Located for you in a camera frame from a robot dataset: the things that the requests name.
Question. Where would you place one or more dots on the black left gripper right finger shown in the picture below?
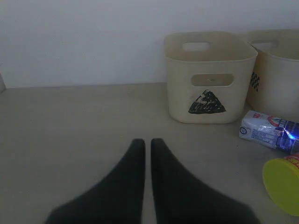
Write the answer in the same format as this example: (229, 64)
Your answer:
(181, 198)

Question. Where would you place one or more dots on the cream bin triangle mark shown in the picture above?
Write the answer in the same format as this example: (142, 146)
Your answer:
(208, 75)

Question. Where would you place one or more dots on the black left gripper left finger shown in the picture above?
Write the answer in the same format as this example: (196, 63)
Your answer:
(116, 199)

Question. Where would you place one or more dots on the white blue milk carton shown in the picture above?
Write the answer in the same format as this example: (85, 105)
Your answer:
(270, 131)

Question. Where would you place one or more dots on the cream bin square mark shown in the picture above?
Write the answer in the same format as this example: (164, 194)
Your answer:
(274, 85)

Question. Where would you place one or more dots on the yellow chips can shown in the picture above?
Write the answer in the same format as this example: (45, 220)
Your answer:
(281, 180)

